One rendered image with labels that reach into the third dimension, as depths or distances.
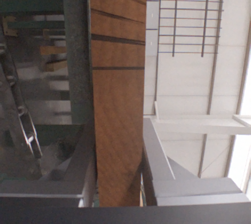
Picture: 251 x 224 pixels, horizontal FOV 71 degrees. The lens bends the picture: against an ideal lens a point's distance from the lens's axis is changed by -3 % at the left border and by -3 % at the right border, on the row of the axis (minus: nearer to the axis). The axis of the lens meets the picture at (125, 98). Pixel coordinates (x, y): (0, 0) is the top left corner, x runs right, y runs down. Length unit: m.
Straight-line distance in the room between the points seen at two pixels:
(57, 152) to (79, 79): 0.19
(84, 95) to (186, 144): 7.58
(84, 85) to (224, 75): 7.26
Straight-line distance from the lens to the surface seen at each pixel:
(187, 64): 6.85
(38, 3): 0.93
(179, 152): 7.89
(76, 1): 0.32
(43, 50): 2.16
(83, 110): 0.33
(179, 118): 7.06
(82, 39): 0.31
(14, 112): 0.42
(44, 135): 1.48
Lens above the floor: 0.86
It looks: 1 degrees up
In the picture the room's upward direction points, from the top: 90 degrees clockwise
